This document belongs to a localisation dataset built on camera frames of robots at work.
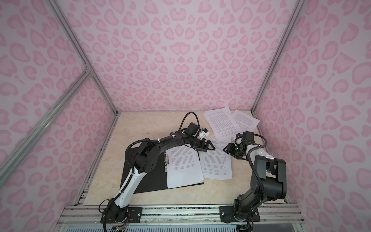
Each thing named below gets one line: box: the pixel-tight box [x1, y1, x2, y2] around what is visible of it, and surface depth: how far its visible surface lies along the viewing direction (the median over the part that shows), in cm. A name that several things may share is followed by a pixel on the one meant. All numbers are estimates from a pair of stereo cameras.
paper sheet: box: [165, 144, 205, 189], surface depth 90 cm
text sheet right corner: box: [231, 109, 261, 132], surface depth 116 cm
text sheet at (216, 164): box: [198, 137, 233, 180], surface depth 93 cm
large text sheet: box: [203, 106, 243, 142], surface depth 116 cm
